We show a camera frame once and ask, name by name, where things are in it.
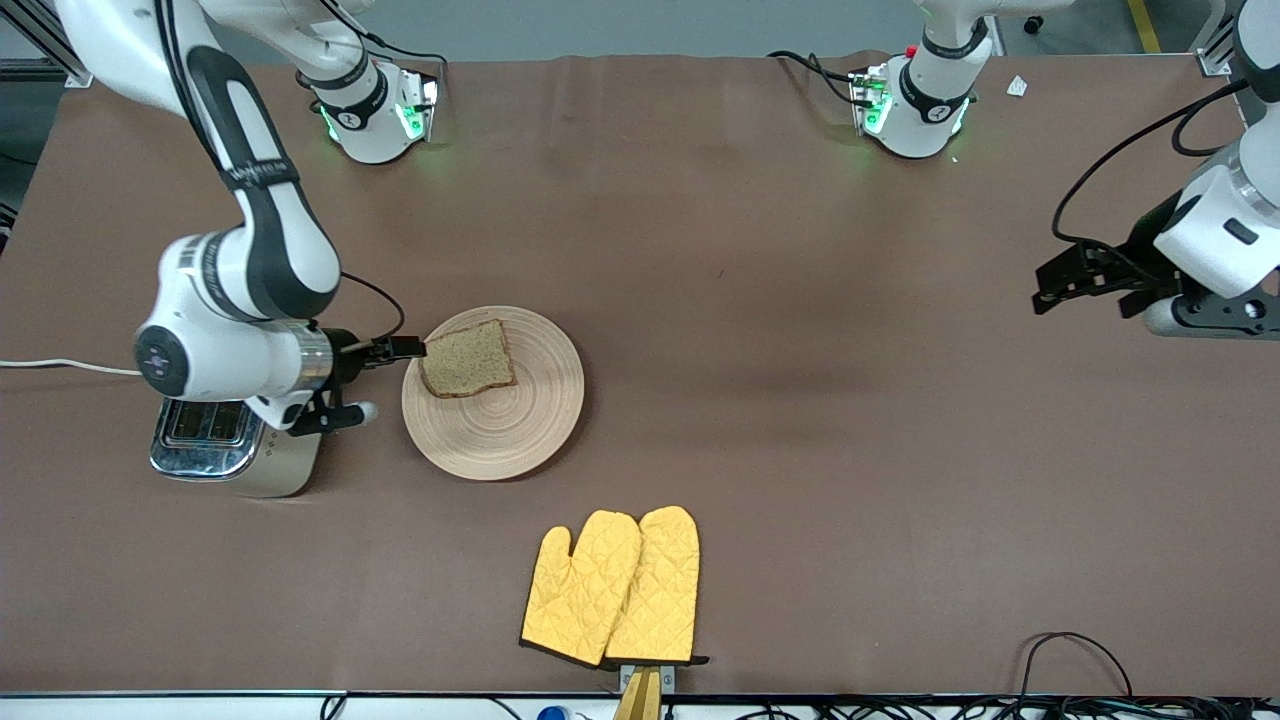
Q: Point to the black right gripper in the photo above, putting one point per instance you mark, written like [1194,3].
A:
[344,359]

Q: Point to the round wooden plate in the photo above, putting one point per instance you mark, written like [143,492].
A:
[500,430]

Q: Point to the silver beige toaster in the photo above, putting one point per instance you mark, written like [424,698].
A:
[200,440]

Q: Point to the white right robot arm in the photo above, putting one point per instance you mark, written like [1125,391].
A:
[270,250]

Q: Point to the small blue object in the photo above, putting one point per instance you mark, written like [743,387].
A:
[550,713]

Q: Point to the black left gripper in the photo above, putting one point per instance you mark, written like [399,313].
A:
[1142,243]

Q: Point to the black caster wheel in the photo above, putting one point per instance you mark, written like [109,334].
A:
[1033,22]

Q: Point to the grey metal bracket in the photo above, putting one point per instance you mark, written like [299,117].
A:
[650,678]

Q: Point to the tan wooden stick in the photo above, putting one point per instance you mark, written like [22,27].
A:
[640,700]

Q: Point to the white paper scrap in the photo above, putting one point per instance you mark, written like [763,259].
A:
[1017,86]

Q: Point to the yellow quilted oven mitt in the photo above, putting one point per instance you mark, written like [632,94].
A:
[580,590]
[660,590]

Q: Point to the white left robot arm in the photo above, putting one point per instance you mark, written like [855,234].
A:
[930,100]

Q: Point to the aluminium frame profile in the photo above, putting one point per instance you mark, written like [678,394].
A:
[1215,60]
[70,72]

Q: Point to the brown toast slice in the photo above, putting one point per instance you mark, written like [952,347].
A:
[465,358]

